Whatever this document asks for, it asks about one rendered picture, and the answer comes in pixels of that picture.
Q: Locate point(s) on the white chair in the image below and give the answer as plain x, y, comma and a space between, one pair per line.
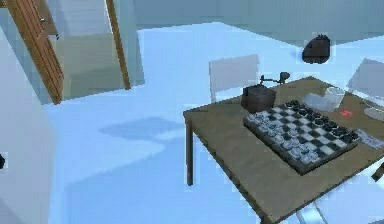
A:
233, 75
366, 78

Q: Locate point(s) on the brown wooden table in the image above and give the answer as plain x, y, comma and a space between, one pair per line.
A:
240, 160

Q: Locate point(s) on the dark brown coffee grinder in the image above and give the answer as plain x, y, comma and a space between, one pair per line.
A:
258, 96

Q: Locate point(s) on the black white chess board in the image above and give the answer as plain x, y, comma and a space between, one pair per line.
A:
300, 133

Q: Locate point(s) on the clear glass bowl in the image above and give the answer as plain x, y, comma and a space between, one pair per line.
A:
328, 98

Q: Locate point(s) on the black garbage bag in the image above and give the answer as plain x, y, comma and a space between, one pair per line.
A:
316, 50

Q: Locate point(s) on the small red square object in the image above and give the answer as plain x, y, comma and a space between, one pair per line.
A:
346, 113

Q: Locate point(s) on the grey patterned flat object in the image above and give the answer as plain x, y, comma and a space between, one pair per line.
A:
370, 138

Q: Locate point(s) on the grey round plate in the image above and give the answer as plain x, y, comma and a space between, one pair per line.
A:
375, 113

